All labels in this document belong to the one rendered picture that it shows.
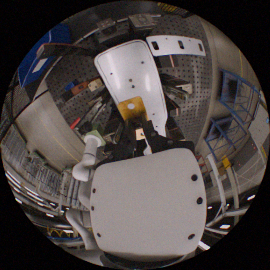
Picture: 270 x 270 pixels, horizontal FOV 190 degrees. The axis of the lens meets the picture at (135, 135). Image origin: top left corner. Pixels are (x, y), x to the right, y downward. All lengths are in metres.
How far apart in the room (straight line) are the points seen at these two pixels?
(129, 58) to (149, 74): 0.11
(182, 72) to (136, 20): 0.56
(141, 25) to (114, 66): 0.21
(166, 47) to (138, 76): 0.18
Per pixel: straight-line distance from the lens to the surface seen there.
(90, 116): 0.30
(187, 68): 0.80
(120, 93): 0.39
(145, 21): 0.38
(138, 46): 0.38
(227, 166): 7.70
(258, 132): 8.13
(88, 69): 0.74
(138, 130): 0.16
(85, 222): 0.49
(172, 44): 0.43
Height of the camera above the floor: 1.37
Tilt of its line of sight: 46 degrees down
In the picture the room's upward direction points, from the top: 177 degrees clockwise
